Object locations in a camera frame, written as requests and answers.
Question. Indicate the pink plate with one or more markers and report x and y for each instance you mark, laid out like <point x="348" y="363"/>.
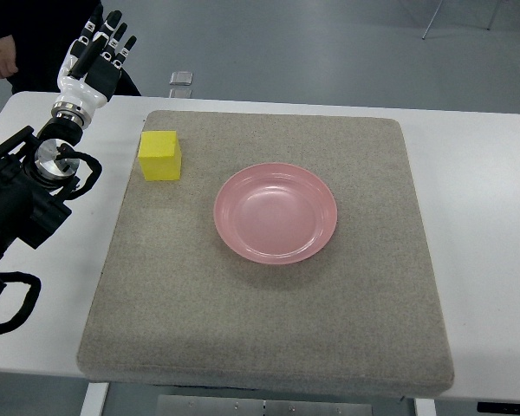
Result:
<point x="275" y="213"/>

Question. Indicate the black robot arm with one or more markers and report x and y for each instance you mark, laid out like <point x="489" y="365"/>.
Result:
<point x="39" y="173"/>

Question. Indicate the metal chair legs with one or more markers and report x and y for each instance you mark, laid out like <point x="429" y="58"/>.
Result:
<point x="473" y="16"/>

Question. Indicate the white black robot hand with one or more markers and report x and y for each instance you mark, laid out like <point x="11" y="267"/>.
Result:
<point x="92" y="68"/>

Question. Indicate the yellow foam block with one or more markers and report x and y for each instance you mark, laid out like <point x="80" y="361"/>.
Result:
<point x="160" y="156"/>

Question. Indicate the silver floor socket plate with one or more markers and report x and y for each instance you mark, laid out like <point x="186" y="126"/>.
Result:
<point x="181" y="78"/>

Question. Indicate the person in dark clothes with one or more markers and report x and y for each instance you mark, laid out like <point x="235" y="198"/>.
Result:
<point x="35" y="37"/>

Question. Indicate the grey felt mat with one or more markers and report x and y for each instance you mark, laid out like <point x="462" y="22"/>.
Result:
<point x="175" y="305"/>

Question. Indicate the metal table base plate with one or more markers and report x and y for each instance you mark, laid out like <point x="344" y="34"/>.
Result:
<point x="196" y="405"/>

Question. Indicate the black table control panel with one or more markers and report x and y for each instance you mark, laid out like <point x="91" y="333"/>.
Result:
<point x="499" y="408"/>

